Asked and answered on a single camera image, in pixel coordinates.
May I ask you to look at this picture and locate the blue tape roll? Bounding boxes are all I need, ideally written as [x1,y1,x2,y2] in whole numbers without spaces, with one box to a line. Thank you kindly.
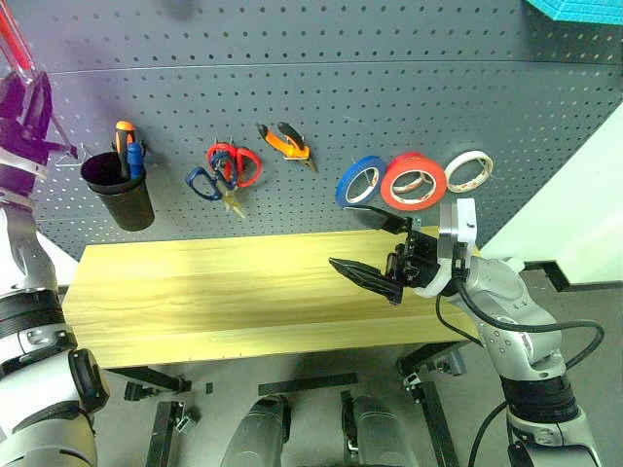
[334,155,388,208]

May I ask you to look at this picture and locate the black metal table frame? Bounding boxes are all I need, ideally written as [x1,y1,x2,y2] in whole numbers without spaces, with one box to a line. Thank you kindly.
[104,340,469,467]

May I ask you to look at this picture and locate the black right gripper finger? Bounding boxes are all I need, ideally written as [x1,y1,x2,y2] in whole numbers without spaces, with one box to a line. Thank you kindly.
[328,257,406,307]
[344,203,416,234]

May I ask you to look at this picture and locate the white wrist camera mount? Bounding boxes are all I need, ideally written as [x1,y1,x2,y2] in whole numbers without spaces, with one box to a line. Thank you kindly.
[0,145,51,208]
[413,197,480,300]

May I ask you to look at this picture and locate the dark blue handled scissors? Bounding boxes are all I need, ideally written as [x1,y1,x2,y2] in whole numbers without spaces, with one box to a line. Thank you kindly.
[184,150,247,220]

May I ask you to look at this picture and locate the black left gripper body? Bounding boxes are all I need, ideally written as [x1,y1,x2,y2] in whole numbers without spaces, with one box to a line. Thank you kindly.
[0,116,54,158]

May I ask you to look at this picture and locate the white tape roll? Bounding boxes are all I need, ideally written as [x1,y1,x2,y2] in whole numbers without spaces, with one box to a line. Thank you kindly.
[444,150,495,195]

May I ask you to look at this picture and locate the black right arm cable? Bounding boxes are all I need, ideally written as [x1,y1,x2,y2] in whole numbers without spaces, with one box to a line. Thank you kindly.
[434,269,607,467]

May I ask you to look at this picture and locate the orange black handled pliers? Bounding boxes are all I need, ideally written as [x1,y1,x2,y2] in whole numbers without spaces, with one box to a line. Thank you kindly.
[256,121,320,174]

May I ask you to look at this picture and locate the grey robot left leg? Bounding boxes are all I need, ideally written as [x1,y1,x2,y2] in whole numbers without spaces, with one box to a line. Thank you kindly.
[228,393,294,467]

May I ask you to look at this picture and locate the red handled scissors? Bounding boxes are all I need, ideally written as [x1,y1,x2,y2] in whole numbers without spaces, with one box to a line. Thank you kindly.
[206,142,265,220]

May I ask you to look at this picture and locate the bare silver wire hook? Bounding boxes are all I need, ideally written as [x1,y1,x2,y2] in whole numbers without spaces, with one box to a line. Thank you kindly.
[54,142,92,168]

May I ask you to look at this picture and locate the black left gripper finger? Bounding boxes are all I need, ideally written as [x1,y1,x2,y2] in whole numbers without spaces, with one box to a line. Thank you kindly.
[19,71,54,144]
[0,76,23,126]

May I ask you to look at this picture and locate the blue handled screwdriver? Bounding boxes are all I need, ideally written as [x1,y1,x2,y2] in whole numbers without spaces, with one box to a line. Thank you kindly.
[126,141,146,179]

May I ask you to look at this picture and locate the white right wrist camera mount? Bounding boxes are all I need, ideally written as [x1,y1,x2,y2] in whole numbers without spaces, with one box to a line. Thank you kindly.
[413,197,480,300]

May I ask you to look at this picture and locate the teal foam block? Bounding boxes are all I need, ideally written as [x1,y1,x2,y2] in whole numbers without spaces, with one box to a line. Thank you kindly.
[522,0,623,28]

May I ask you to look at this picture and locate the red clear handled screwdriver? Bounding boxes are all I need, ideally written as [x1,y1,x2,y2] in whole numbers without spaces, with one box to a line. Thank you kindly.
[0,0,79,157]

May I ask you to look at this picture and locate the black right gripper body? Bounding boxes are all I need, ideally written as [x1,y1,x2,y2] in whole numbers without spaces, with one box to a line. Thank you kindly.
[385,216,442,291]

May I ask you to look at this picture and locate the grey table corner bracket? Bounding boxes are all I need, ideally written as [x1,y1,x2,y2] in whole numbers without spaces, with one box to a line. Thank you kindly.
[435,348,470,377]

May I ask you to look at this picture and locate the grey perforated metal pegboard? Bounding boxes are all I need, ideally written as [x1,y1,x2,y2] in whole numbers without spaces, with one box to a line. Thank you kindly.
[0,0,623,264]

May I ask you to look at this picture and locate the small silver table caster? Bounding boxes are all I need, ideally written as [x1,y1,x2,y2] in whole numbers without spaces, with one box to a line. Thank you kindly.
[172,413,202,436]

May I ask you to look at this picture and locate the grey robot leg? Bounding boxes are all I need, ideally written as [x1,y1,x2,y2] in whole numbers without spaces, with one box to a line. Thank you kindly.
[228,393,294,467]
[340,393,421,467]

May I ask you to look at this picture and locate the red tape roll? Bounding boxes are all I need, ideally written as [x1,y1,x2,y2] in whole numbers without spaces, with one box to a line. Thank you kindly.
[380,151,448,212]

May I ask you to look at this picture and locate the black plastic cup holder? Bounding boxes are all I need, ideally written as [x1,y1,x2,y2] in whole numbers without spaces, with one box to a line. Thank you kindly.
[80,151,157,233]

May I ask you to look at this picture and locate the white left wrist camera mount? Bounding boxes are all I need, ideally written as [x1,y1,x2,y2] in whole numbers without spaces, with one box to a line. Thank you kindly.
[0,145,51,208]

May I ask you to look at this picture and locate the grey robot right leg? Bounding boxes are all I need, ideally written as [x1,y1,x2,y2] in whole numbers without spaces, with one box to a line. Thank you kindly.
[340,393,421,467]

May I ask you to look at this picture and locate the black floor tape strip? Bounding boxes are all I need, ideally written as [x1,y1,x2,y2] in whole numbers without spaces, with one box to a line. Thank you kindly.
[257,373,360,397]

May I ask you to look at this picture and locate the orange black handled screwdriver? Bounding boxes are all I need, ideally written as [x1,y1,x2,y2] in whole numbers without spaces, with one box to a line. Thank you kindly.
[114,120,137,182]

